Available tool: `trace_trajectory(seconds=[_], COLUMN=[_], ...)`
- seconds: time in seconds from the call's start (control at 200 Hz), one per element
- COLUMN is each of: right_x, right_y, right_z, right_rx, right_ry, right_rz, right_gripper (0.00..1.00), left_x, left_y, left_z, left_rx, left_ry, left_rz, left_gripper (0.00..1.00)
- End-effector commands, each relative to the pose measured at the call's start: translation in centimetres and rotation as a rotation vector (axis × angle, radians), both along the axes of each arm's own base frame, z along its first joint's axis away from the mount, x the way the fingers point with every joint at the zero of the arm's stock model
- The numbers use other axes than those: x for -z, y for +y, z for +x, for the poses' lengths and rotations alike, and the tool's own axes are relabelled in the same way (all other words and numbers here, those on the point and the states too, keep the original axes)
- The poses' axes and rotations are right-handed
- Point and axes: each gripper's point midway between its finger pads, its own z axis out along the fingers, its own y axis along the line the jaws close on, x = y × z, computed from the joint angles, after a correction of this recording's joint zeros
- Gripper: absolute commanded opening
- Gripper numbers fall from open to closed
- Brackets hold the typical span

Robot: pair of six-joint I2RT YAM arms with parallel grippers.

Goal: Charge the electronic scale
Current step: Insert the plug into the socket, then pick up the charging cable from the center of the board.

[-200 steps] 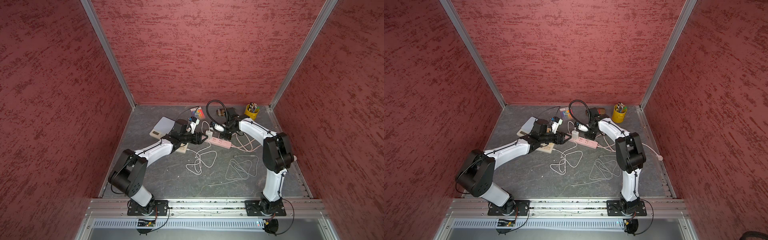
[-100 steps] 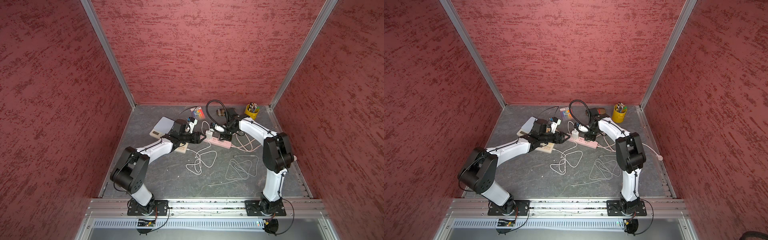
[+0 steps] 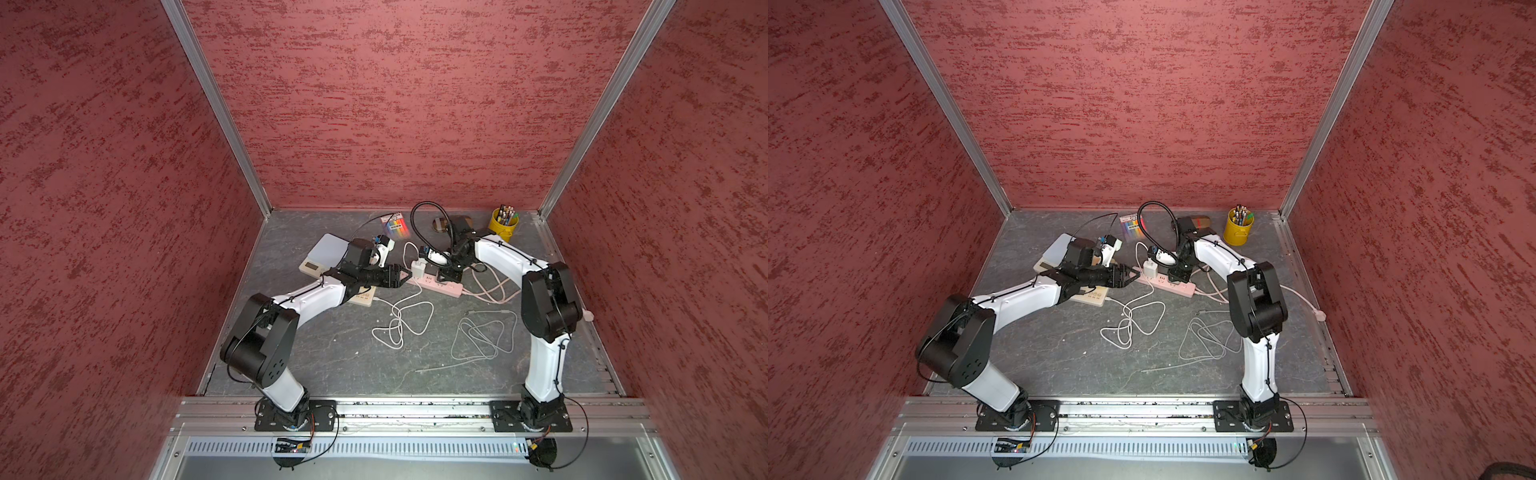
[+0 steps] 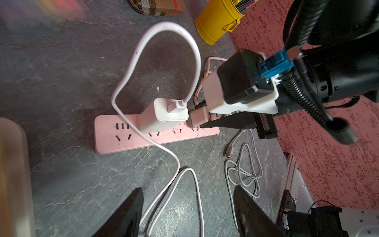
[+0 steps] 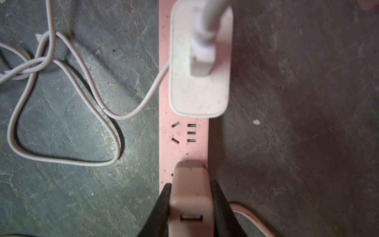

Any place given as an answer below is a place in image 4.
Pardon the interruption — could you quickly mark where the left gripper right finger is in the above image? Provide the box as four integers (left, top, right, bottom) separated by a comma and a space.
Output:
233, 186, 286, 237

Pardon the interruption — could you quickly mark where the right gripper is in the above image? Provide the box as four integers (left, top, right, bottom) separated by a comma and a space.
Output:
199, 100, 306, 140

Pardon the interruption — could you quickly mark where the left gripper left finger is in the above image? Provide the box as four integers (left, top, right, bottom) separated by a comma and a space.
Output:
93, 188, 144, 237

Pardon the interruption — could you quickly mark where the white charging cable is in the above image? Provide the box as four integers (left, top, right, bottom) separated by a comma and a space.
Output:
111, 21, 205, 237

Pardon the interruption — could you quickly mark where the white USB charger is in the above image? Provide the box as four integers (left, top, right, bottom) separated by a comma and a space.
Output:
137, 98, 189, 134

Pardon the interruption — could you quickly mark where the pink USB charger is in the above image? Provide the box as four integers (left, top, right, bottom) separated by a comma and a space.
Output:
188, 106, 222, 128

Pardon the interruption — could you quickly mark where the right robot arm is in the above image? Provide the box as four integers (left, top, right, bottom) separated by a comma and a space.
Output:
193, 1, 379, 145

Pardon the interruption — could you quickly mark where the yellow kitchen scale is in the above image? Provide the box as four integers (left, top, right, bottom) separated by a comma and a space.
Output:
1, 118, 36, 237

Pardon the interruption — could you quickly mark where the yellow pen cup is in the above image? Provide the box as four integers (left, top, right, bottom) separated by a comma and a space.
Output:
195, 0, 257, 45

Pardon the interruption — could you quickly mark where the brown striped glasses case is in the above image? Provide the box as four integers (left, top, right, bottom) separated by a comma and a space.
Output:
129, 0, 186, 16

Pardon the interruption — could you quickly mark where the colourful sticky flags pack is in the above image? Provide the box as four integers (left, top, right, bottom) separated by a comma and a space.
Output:
1, 0, 88, 31

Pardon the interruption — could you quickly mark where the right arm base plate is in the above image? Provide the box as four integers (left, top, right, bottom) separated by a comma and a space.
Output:
275, 190, 296, 235

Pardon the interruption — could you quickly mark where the pink power strip cord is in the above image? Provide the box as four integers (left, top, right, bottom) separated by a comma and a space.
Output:
193, 56, 228, 107

